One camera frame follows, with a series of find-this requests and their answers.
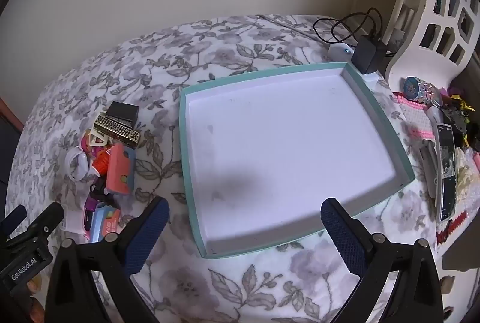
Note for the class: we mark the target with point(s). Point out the purple tube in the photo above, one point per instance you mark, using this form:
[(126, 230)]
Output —
[(93, 203)]

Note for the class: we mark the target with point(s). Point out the gold patterned hair clip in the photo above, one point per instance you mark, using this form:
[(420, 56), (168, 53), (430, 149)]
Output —
[(116, 131)]

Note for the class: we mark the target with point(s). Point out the round patterned tin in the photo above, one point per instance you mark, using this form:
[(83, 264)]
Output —
[(416, 88)]

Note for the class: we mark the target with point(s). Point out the grey white phone stand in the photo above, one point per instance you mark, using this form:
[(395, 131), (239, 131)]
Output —
[(427, 165)]

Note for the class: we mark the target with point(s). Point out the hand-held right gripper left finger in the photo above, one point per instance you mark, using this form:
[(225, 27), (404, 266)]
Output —
[(148, 233)]

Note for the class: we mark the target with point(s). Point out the black smartphone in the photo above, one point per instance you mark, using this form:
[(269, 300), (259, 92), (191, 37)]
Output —
[(446, 173)]

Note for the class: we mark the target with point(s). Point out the black charger block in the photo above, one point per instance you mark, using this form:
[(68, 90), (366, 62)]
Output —
[(122, 111)]

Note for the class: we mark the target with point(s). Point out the red crochet trim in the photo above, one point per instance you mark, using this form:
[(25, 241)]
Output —
[(452, 227)]

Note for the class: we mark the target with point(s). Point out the cream claw hair clip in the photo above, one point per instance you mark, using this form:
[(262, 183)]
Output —
[(98, 138)]

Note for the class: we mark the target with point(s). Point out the white power strip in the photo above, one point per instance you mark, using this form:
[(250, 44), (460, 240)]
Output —
[(339, 51)]

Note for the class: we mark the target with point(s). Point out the black toy car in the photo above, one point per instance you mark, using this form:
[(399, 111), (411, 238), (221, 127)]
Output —
[(99, 189)]

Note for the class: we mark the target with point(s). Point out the black fabric piece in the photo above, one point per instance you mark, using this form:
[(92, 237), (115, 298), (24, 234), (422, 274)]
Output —
[(455, 120)]

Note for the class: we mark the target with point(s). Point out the white charger plug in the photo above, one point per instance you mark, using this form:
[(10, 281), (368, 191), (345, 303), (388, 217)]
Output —
[(77, 163)]

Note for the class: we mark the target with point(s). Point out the person's left hand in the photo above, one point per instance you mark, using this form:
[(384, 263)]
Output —
[(37, 308)]

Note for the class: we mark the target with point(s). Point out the gold ornament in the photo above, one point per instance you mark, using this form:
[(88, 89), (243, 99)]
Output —
[(463, 103)]

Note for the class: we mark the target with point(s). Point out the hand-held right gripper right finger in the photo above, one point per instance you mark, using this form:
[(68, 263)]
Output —
[(343, 236)]

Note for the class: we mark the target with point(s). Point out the orange blue toy knife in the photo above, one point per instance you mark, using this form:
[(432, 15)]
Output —
[(105, 223), (120, 169)]

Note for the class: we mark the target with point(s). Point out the dark furniture with red edge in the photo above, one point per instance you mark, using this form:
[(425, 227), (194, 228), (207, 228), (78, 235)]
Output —
[(7, 143)]

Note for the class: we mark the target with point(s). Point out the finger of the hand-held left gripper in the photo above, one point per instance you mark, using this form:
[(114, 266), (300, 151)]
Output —
[(13, 218), (45, 220)]

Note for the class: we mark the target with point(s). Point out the orange glue bottle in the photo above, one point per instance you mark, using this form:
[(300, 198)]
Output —
[(102, 163)]

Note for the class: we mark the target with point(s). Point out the pink white crochet mat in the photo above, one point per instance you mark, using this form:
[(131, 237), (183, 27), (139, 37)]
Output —
[(412, 116)]

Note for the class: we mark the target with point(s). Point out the teal white cardboard tray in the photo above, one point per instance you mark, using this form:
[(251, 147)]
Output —
[(281, 143)]

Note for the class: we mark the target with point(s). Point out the white cutout shelf panel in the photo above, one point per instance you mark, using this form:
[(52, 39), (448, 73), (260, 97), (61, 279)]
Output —
[(412, 56)]

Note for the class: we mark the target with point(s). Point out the black plugged power adapter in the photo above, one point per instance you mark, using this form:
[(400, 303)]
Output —
[(367, 54)]

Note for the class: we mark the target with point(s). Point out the white computer mouse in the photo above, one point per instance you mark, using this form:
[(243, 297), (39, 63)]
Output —
[(435, 114)]

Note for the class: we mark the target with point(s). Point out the floral grey white blanket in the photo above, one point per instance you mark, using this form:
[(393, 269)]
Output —
[(131, 64)]

